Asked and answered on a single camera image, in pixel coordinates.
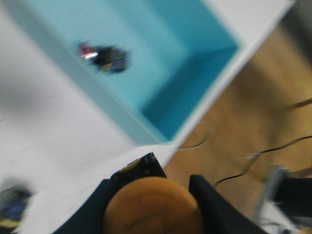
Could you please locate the lying green push button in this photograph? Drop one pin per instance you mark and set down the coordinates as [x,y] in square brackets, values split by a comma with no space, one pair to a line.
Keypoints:
[13,203]

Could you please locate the red push button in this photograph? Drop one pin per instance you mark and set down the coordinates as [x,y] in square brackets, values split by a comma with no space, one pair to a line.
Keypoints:
[108,58]

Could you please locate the yellow push button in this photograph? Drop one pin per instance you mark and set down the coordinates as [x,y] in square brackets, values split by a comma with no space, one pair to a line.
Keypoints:
[142,200]

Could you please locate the grey metal frame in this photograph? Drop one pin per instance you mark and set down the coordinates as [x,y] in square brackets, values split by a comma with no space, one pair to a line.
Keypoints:
[285,205]

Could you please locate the turquoise plastic box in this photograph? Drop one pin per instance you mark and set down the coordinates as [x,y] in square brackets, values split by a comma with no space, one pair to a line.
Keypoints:
[176,52]

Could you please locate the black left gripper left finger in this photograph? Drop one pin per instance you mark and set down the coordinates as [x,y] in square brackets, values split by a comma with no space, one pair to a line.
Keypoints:
[88,219]

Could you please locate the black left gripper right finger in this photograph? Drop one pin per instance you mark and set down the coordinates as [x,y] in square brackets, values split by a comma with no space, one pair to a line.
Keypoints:
[219,216]

